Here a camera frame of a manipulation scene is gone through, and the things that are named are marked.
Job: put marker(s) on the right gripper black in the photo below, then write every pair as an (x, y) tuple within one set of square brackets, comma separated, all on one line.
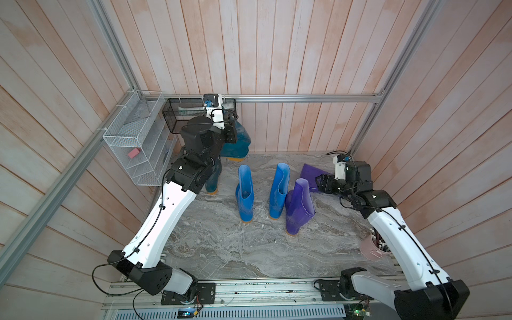
[(326, 181)]

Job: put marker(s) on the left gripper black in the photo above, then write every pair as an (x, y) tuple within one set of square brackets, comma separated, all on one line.
[(229, 128)]

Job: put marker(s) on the teal rain boot with paper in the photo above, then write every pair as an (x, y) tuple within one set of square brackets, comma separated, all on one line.
[(211, 185)]

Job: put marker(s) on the blue rain boot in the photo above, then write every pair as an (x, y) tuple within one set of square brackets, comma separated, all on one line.
[(279, 190), (245, 194)]

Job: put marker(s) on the purple rain boot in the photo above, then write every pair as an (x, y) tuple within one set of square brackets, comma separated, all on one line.
[(299, 206), (310, 173)]

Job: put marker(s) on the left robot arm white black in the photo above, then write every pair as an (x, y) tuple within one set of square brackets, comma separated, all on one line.
[(140, 260)]

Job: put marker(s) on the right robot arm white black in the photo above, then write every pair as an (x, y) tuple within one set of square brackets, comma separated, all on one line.
[(428, 291)]

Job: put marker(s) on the purple rain boot lying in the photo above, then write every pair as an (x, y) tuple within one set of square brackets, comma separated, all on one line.
[(310, 173)]

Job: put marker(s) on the pink cup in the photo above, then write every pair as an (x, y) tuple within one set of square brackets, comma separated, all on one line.
[(371, 251)]

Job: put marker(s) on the horizontal aluminium bar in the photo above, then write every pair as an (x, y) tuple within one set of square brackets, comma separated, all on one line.
[(305, 98)]

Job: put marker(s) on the pink eraser block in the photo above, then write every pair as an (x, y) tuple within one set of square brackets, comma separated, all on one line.
[(134, 153)]

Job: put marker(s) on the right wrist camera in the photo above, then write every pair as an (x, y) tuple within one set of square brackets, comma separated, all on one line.
[(340, 161)]

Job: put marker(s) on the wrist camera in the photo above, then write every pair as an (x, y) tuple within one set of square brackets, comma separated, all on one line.
[(340, 161), (212, 103)]

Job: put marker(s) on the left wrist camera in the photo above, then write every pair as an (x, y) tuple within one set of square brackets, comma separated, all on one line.
[(212, 103)]

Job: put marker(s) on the black wire mesh basket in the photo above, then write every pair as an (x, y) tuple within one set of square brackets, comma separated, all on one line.
[(187, 114)]

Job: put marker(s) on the white wire mesh shelf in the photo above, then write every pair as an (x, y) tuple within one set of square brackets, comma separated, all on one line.
[(139, 123)]

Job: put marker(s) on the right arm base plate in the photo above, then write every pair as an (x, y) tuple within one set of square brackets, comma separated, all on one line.
[(330, 291)]

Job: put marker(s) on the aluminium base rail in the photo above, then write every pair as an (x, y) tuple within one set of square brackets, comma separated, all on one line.
[(244, 299)]

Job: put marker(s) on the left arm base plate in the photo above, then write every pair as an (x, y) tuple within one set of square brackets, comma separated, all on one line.
[(198, 294)]

